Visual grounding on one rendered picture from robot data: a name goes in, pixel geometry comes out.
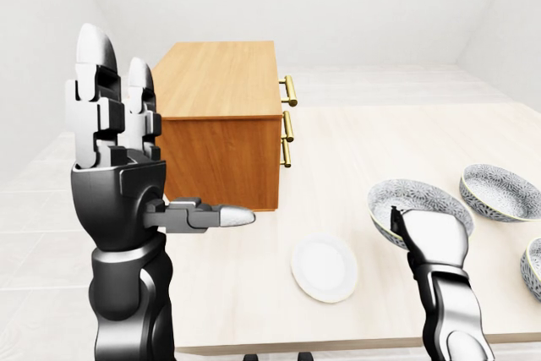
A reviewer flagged wooden cabinet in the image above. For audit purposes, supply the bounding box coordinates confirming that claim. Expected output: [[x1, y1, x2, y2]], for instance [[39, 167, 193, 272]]
[[150, 41, 283, 213]]

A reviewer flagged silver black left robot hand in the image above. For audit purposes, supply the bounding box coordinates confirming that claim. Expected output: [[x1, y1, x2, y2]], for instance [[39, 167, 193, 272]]
[[65, 22, 257, 253]]

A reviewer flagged black white patterned bowl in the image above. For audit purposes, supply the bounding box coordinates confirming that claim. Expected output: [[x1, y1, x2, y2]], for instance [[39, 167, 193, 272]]
[[519, 237, 541, 295], [366, 178, 476, 252], [459, 163, 541, 223]]

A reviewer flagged white plate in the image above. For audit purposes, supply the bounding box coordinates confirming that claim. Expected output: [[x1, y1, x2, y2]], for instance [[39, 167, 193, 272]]
[[290, 232, 359, 304]]

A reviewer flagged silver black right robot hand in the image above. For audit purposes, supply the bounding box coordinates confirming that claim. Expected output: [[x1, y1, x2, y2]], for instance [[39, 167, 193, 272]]
[[391, 205, 471, 272]]

